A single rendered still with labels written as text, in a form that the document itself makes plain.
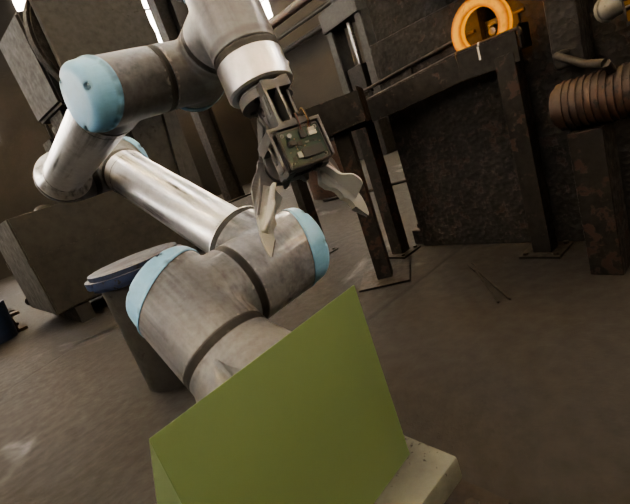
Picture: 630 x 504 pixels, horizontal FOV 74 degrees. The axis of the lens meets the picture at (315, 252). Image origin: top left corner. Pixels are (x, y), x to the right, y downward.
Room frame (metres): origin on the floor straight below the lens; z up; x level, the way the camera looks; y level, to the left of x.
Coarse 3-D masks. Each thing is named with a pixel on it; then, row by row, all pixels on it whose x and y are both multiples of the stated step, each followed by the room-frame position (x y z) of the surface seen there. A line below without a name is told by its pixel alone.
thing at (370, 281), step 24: (360, 96) 1.49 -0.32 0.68; (336, 120) 1.69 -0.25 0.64; (360, 120) 1.66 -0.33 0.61; (336, 144) 1.57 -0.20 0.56; (360, 168) 1.57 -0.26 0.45; (360, 192) 1.56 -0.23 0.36; (360, 216) 1.57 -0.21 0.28; (384, 264) 1.55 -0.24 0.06; (408, 264) 1.62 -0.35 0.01; (360, 288) 1.54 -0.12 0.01
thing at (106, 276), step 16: (128, 256) 1.50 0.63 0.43; (144, 256) 1.35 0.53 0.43; (96, 272) 1.37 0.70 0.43; (112, 272) 1.25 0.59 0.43; (128, 272) 1.23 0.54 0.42; (96, 288) 1.24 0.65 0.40; (112, 288) 1.24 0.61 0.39; (128, 288) 1.25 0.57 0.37; (112, 304) 1.28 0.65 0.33; (128, 320) 1.26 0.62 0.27; (128, 336) 1.27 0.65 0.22; (144, 352) 1.26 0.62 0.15; (144, 368) 1.27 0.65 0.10; (160, 368) 1.25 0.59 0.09; (160, 384) 1.26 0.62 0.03; (176, 384) 1.25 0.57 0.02
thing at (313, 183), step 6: (336, 150) 4.18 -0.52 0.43; (336, 156) 4.17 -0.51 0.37; (336, 162) 4.17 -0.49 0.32; (342, 168) 4.18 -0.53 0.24; (312, 174) 4.28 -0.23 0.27; (312, 180) 4.31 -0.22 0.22; (312, 186) 4.34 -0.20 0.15; (318, 186) 4.26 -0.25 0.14; (312, 192) 4.39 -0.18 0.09; (318, 192) 4.28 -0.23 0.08; (324, 192) 4.23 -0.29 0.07; (330, 192) 4.19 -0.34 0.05; (318, 198) 4.31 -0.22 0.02; (324, 198) 4.26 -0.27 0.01
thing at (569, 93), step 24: (600, 72) 1.03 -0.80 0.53; (624, 72) 0.97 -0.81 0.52; (552, 96) 1.09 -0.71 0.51; (576, 96) 1.04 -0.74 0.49; (600, 96) 0.99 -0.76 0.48; (624, 96) 0.96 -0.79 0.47; (552, 120) 1.10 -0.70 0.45; (576, 120) 1.04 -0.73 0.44; (600, 120) 1.02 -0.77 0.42; (576, 144) 1.06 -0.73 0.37; (600, 144) 1.01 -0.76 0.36; (576, 168) 1.06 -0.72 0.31; (600, 168) 1.02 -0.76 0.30; (600, 192) 1.03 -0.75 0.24; (600, 216) 1.03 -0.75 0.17; (624, 216) 1.05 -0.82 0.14; (600, 240) 1.04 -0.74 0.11; (624, 240) 1.03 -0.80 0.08; (600, 264) 1.05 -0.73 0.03; (624, 264) 1.02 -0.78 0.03
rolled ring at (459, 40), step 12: (468, 0) 1.39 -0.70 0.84; (480, 0) 1.36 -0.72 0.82; (492, 0) 1.33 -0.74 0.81; (504, 0) 1.32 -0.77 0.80; (468, 12) 1.40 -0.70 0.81; (504, 12) 1.31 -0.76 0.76; (456, 24) 1.43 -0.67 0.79; (504, 24) 1.31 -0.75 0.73; (456, 36) 1.44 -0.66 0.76; (456, 48) 1.44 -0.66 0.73
